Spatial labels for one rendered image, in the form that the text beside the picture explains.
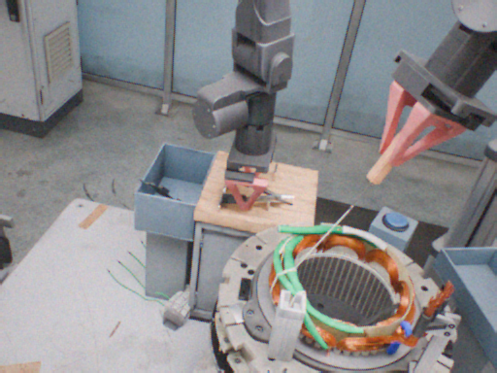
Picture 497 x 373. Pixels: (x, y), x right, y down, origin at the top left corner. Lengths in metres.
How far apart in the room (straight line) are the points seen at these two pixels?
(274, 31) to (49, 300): 0.70
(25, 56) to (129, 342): 2.02
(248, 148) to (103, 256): 0.51
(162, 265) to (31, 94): 2.01
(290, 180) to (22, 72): 2.11
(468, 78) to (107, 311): 0.80
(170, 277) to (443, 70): 0.69
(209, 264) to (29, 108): 2.14
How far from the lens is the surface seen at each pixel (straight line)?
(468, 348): 0.91
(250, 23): 0.69
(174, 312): 1.03
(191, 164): 1.02
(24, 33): 2.77
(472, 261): 0.98
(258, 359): 0.64
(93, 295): 1.11
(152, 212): 0.90
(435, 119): 0.52
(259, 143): 0.78
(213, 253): 0.93
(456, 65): 0.52
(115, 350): 1.02
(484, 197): 1.07
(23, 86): 2.92
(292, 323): 0.59
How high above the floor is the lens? 1.61
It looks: 36 degrees down
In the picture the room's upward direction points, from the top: 9 degrees clockwise
